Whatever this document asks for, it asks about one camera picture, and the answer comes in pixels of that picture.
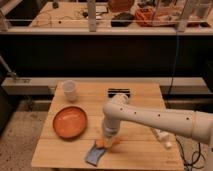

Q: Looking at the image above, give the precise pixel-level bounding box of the wooden background table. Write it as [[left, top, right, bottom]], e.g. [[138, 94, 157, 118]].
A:
[[30, 2, 116, 29]]

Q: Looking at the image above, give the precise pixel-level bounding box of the black bag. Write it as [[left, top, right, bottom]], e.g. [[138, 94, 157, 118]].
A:
[[111, 12, 134, 27]]

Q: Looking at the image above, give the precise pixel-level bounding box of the orange plate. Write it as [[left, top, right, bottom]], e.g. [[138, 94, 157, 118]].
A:
[[52, 106, 87, 139]]

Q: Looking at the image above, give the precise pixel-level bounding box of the black rectangular box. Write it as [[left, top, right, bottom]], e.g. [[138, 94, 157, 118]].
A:
[[107, 88, 130, 98]]

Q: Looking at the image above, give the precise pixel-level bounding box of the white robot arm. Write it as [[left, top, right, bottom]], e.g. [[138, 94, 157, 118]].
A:
[[102, 93, 213, 146]]

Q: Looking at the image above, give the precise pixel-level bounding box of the white plastic cup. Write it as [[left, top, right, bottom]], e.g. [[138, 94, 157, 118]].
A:
[[62, 80, 77, 102]]

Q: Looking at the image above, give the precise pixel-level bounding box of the white plastic bottle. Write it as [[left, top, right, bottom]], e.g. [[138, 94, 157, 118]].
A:
[[152, 129, 172, 149]]

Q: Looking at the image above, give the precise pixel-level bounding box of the black cable on floor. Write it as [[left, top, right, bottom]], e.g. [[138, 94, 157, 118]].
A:
[[174, 136, 206, 171]]

